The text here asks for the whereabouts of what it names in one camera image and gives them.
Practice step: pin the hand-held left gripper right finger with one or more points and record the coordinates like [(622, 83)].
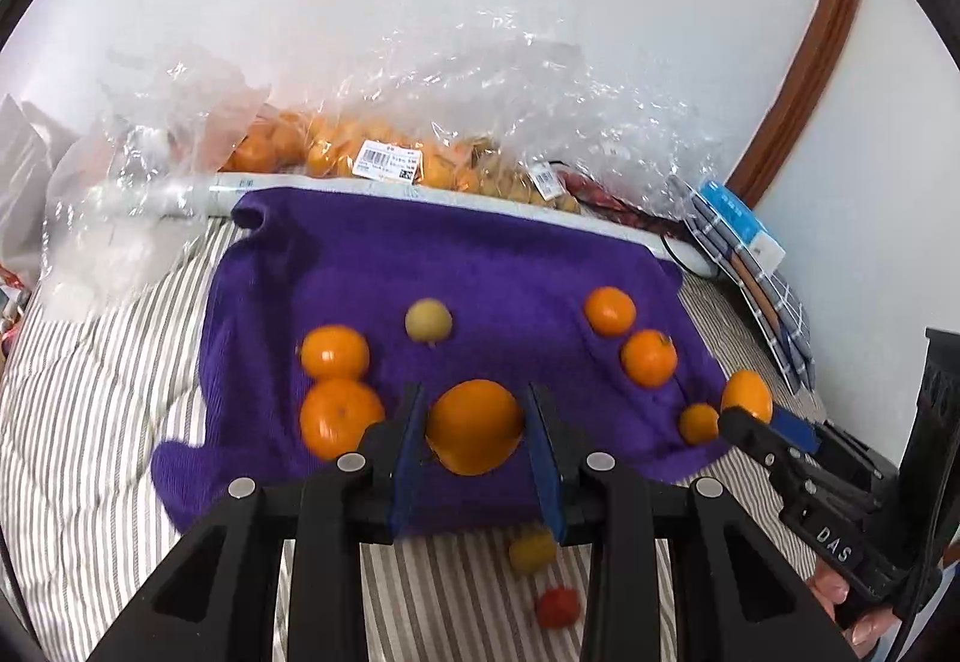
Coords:
[(544, 474)]

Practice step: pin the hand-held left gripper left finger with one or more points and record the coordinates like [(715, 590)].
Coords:
[(405, 459)]

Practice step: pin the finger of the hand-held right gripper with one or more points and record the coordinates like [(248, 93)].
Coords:
[(793, 428), (750, 435)]

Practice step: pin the small orange tangerine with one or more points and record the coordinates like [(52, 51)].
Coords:
[(699, 423)]

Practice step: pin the green round fruit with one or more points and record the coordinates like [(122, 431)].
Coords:
[(532, 549), (428, 321)]

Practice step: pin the large orange tangerine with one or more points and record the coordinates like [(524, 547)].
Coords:
[(476, 426)]

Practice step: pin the small red fruit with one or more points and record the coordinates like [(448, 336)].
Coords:
[(557, 607)]

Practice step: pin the person's right hand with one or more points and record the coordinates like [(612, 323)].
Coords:
[(832, 587)]

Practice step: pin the small white box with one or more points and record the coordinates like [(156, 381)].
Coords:
[(765, 249)]

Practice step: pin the purple towel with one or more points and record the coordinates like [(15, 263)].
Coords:
[(465, 272)]

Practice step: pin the blue tissue pack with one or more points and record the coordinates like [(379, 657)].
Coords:
[(724, 197)]

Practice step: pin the dark red cloth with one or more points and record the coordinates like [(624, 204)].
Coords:
[(607, 201)]

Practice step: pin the clear bag of yellow fruit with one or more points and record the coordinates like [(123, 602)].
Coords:
[(517, 182)]

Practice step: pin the striped bed quilt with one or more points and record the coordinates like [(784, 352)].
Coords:
[(97, 407)]

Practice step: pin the clear bag of tangerines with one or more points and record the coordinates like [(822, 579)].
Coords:
[(330, 144)]

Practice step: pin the white long roll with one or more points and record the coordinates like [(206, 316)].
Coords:
[(225, 185)]

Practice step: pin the empty clear plastic bag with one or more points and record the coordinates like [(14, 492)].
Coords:
[(135, 197)]

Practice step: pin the red printed packet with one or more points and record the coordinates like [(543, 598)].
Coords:
[(7, 302)]

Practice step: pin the white plastic bag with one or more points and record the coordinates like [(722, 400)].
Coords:
[(22, 182)]

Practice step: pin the brown wooden door frame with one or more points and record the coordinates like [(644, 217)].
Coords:
[(817, 69)]

